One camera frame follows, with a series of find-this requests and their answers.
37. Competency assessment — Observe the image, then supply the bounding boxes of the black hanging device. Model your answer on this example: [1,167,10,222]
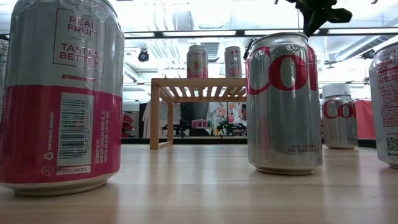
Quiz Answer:
[243,37,257,60]

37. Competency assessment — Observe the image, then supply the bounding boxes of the dark hanging garment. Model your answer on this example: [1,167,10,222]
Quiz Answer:
[181,102,210,137]

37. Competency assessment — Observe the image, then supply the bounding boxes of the wooden slatted shelf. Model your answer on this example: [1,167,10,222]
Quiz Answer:
[149,77,248,150]

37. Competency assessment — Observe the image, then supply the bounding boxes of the pink silver Spindrift can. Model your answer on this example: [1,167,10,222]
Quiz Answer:
[186,44,209,79]
[0,0,125,197]

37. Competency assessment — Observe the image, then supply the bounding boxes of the red cloth panel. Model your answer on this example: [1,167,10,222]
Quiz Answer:
[354,98,376,140]

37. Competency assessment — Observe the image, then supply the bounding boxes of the silver Diet Coke can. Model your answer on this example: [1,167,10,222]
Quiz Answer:
[322,94,359,151]
[368,41,398,170]
[244,31,323,175]

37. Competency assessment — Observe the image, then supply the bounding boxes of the white hanging T-shirt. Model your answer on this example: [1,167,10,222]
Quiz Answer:
[142,101,183,139]

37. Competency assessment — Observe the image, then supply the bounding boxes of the floral hanging garment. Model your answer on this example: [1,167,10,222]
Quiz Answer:
[208,101,248,125]

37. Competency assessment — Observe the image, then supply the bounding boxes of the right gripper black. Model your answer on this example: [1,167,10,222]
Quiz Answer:
[285,0,354,39]

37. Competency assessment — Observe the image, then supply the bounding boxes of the distant can cluster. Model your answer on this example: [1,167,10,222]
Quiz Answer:
[190,119,215,129]

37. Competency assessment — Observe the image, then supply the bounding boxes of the black overhead crossbar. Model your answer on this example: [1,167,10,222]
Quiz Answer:
[0,27,398,40]

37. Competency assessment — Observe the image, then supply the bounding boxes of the white cylinder container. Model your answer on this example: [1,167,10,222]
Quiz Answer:
[322,83,352,100]

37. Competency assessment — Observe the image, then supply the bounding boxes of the red folded stack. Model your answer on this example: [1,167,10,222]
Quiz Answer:
[123,112,135,138]

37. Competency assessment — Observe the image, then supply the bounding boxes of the slim can with black lid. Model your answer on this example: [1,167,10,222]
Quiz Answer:
[0,37,9,119]
[224,45,243,79]

